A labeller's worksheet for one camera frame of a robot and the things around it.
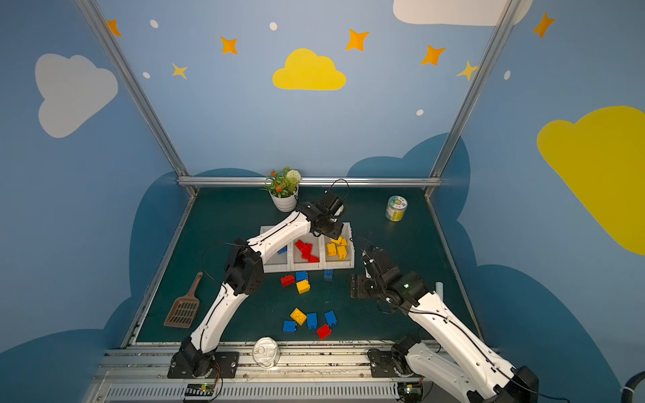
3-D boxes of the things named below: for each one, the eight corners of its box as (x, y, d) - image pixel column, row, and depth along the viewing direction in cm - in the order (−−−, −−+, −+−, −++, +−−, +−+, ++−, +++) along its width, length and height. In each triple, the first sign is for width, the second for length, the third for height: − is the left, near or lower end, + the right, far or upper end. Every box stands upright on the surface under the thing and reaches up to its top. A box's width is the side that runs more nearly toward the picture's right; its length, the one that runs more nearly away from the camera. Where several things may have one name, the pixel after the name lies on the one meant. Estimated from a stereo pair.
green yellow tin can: (387, 222, 112) (391, 210, 106) (384, 207, 118) (387, 195, 111) (404, 222, 112) (409, 210, 106) (400, 207, 118) (405, 195, 111)
